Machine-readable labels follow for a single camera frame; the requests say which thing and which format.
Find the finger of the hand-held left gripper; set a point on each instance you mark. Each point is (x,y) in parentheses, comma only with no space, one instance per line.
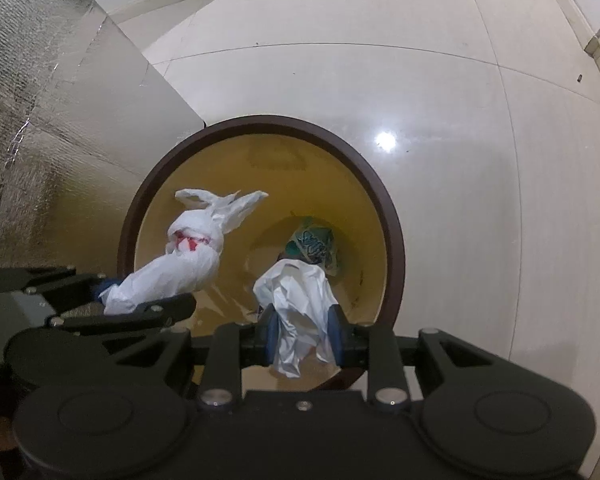
(150,310)
(105,290)

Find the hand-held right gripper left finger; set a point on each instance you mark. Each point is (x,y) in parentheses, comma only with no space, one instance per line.
(271,335)

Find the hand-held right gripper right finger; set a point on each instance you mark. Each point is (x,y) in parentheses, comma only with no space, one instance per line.
(337,335)

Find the white paper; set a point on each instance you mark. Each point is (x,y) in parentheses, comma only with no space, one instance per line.
(295,300)

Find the white plastic bag red print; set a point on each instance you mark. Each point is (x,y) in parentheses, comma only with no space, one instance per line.
(190,260)

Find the green snack wrapper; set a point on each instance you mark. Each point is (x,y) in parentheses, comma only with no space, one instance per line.
(312,242)

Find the yellow waste bin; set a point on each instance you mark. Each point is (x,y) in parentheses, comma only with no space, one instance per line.
(290,170)

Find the silver foil covered table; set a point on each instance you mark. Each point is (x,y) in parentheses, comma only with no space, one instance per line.
(55,135)

